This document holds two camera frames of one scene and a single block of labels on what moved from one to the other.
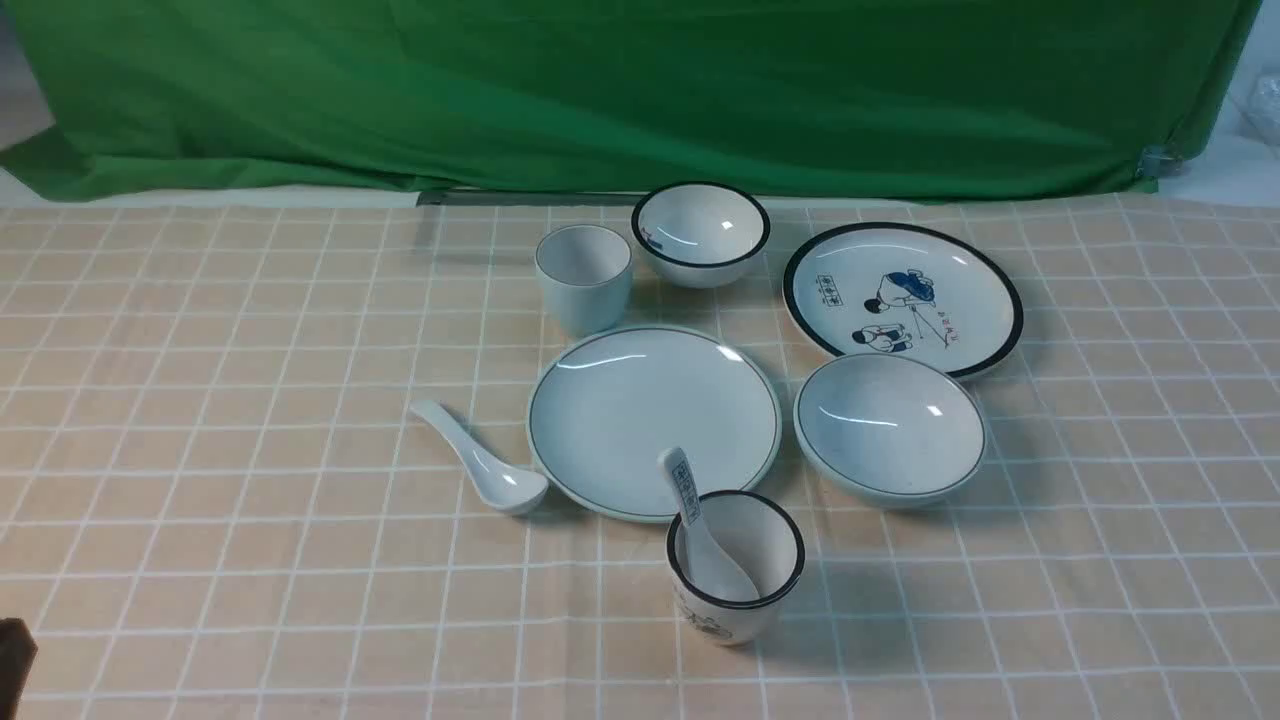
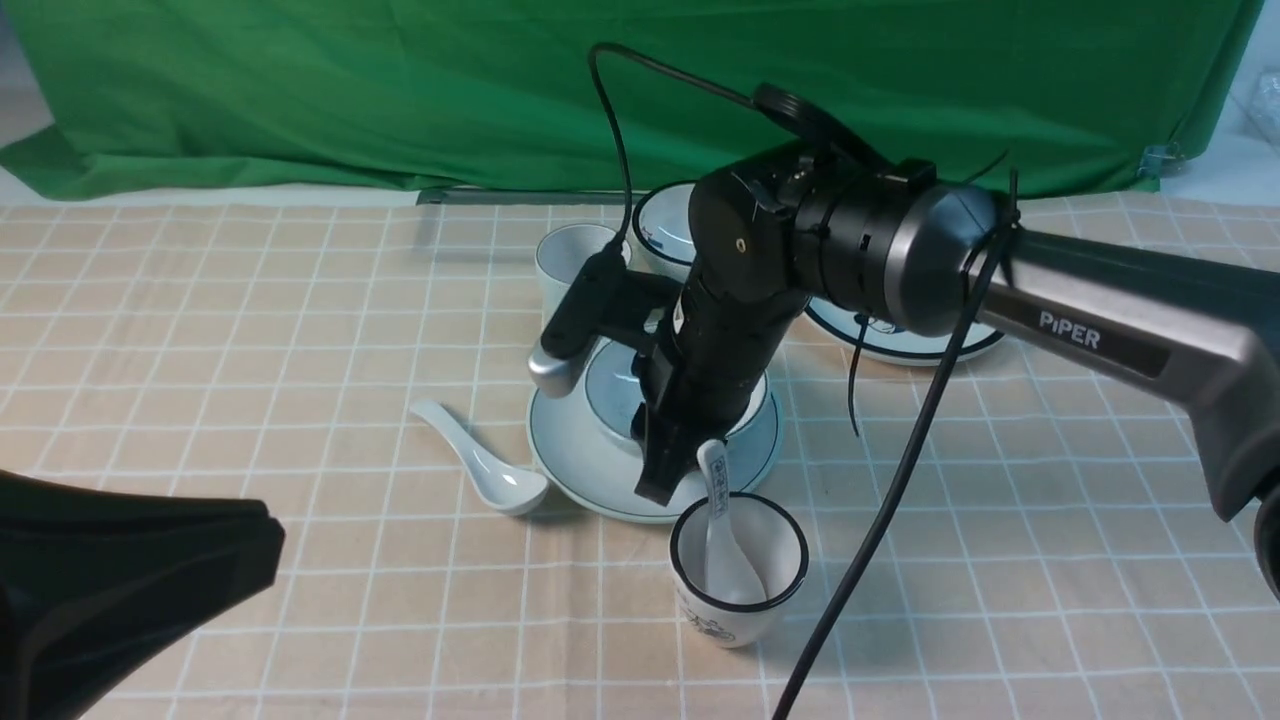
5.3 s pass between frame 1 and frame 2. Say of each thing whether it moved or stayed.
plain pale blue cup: stayed
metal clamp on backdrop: stayed
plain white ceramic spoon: stayed
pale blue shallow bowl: moved
